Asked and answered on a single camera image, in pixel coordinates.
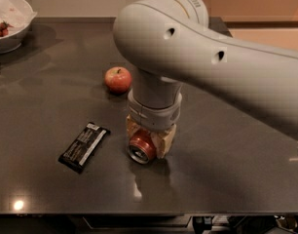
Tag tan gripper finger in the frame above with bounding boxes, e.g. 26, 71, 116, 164
126, 115, 142, 141
150, 125, 176, 159

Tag red coke can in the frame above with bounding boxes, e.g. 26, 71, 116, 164
129, 129, 156, 164

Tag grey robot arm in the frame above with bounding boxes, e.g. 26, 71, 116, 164
113, 0, 298, 164

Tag red apple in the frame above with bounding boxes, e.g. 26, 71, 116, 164
104, 66, 131, 95

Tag black snack bar wrapper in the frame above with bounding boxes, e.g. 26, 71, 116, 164
58, 122, 110, 174

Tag red strawberries in bowl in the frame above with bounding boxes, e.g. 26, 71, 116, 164
0, 21, 11, 37

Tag white bowl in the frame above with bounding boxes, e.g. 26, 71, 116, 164
0, 0, 38, 55

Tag white napkin in bowl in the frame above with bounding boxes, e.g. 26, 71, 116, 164
0, 0, 37, 28

